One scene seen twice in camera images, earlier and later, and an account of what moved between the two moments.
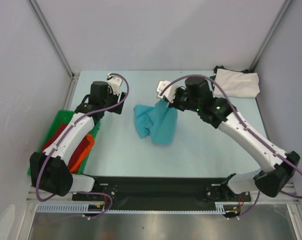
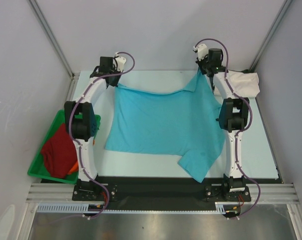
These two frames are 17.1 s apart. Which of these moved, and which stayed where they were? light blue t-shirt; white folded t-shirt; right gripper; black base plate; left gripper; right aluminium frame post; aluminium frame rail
Moved: right gripper; light blue t-shirt; left gripper
Stayed: aluminium frame rail; right aluminium frame post; white folded t-shirt; black base plate
